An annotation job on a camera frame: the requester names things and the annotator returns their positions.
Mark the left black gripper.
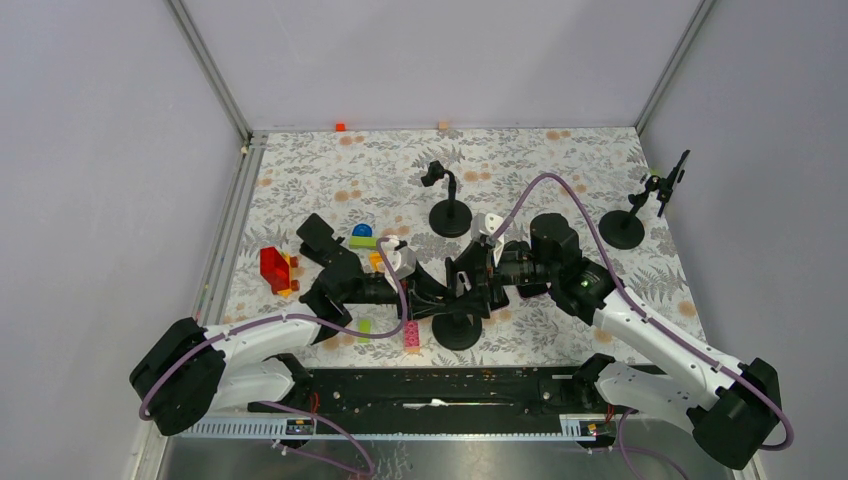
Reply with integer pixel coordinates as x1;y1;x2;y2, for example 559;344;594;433
341;260;454;322

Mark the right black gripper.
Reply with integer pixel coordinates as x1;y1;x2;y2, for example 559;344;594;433
445;238;557;319

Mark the black phone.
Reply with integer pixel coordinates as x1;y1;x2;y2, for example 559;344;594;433
445;257;489;305
657;149;691;218

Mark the black pole stand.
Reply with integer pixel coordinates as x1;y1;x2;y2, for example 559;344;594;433
421;161;472;238
598;175;662;250

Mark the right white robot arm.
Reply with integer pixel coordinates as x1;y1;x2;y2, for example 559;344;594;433
446;213;784;470

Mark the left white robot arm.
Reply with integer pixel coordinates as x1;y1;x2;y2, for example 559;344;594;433
130;247;471;436

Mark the pink studded toy brick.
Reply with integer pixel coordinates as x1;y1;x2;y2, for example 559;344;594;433
404;321;421;353

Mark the small green block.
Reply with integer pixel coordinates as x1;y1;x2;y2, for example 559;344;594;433
357;318;372;343

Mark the long green block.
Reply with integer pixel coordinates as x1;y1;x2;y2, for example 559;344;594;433
348;236;378;250

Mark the blue arch block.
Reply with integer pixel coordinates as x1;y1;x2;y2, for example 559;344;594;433
351;223;373;238

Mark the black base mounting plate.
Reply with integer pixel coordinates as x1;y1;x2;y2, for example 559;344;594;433
282;367;625;435

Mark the red yellow toy truck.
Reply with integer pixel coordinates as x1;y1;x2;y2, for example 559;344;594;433
259;246;300;297

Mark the floral patterned table mat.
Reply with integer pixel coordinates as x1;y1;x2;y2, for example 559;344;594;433
233;127;714;370

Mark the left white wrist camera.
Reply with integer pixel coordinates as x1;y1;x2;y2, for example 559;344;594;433
381;235;417;284

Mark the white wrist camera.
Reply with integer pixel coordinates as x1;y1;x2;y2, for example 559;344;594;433
381;235;417;284
469;213;505;263

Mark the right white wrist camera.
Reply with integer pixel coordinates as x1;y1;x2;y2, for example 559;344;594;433
469;213;505;263

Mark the orange triangular plastic frame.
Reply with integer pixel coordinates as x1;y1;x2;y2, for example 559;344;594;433
368;251;385;273

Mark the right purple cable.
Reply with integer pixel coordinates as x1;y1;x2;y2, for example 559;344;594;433
490;172;796;480

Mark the purple cable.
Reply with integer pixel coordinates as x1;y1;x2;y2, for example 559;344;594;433
490;172;796;480
137;237;411;478

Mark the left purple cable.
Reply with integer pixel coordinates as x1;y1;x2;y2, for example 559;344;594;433
137;237;411;478

